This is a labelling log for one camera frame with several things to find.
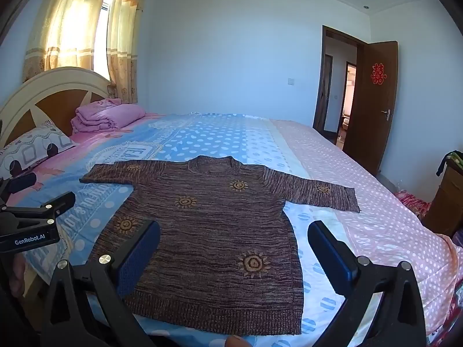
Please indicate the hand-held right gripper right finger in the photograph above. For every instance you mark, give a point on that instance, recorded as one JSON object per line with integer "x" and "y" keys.
{"x": 332, "y": 256}

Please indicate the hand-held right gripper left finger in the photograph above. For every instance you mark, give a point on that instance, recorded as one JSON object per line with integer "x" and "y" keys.
{"x": 139, "y": 256}

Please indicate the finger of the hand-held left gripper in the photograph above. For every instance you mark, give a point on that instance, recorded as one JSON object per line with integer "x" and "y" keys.
{"x": 21, "y": 183}
{"x": 54, "y": 204}

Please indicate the brown knitted sweater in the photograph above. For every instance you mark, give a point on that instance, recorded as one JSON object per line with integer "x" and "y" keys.
{"x": 217, "y": 242}

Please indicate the person's left hand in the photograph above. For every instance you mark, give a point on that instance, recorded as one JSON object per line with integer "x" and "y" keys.
{"x": 16, "y": 278}

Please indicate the patterned pillow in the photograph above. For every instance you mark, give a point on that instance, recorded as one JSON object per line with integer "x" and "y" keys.
{"x": 32, "y": 144}

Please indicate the red patterned cloth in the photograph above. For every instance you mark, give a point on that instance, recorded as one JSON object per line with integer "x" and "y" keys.
{"x": 412, "y": 202}

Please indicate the folded pink quilt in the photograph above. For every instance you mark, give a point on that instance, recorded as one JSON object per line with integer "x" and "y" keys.
{"x": 108, "y": 115}

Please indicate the cream wooden headboard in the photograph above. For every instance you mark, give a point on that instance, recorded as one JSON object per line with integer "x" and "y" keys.
{"x": 54, "y": 83}

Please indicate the wooden cabinet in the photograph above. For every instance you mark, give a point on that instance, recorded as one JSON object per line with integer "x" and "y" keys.
{"x": 446, "y": 206}

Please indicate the brown wooden door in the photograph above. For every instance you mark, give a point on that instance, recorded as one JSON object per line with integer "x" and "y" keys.
{"x": 369, "y": 123}

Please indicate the printed dotted blanket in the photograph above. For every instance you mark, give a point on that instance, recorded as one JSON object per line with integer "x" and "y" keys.
{"x": 224, "y": 137}

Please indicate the dark cloth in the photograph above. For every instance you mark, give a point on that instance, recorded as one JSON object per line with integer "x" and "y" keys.
{"x": 446, "y": 161}

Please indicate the yellow patterned curtain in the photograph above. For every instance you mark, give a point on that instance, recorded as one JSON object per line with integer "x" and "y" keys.
{"x": 126, "y": 43}
{"x": 72, "y": 18}

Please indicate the red paper door decoration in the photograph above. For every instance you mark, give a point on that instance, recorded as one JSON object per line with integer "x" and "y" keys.
{"x": 378, "y": 74}

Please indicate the brown door frame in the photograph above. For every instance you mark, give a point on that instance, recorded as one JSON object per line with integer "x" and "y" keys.
{"x": 320, "y": 79}

